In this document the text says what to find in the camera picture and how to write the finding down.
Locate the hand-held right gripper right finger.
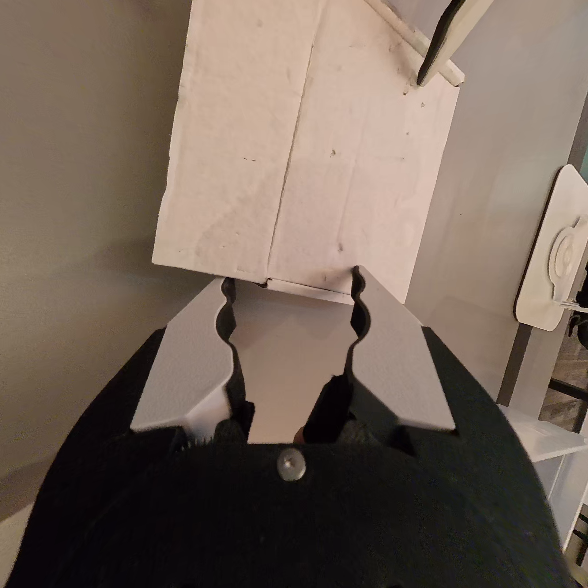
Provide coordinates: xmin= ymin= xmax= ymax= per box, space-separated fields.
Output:
xmin=345 ymin=266 xmax=456 ymax=437

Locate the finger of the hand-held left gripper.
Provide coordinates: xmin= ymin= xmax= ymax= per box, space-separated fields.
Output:
xmin=417 ymin=0 xmax=488 ymax=87

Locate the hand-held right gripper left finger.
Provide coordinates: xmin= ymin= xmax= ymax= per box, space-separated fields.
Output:
xmin=131 ymin=277 xmax=239 ymax=436

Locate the clear plastic bin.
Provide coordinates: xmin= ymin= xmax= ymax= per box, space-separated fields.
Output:
xmin=498 ymin=404 xmax=588 ymax=557

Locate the white cardboard box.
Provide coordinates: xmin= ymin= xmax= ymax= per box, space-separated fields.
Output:
xmin=152 ymin=0 xmax=466 ymax=305

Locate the wooden document stand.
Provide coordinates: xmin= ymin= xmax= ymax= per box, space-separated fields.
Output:
xmin=512 ymin=164 xmax=588 ymax=330

